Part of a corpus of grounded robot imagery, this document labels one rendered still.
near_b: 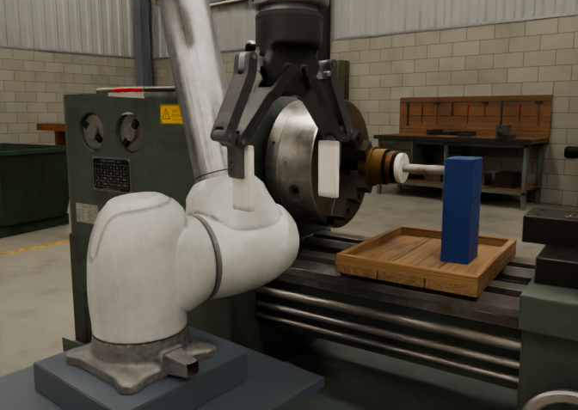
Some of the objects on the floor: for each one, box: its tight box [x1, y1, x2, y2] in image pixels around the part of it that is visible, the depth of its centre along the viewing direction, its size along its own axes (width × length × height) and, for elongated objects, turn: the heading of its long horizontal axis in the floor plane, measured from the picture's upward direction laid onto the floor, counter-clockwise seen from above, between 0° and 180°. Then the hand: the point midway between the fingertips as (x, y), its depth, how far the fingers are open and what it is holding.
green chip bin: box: [0, 143, 70, 238], centre depth 566 cm, size 134×94×85 cm
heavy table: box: [36, 123, 66, 145], centre depth 962 cm, size 161×44×100 cm
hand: (289, 193), depth 63 cm, fingers open, 13 cm apart
